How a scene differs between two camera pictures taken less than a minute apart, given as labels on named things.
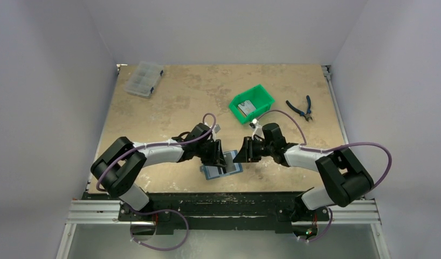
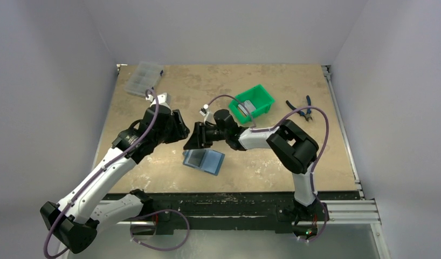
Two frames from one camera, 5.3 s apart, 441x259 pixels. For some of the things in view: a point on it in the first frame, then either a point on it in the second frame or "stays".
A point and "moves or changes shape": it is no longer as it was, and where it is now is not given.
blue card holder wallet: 212,171 moves or changes shape
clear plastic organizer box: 144,78 stays
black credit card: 229,166 moves or changes shape
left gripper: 211,161 to 181,130
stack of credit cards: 246,108 stays
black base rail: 284,211 stays
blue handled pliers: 307,115 stays
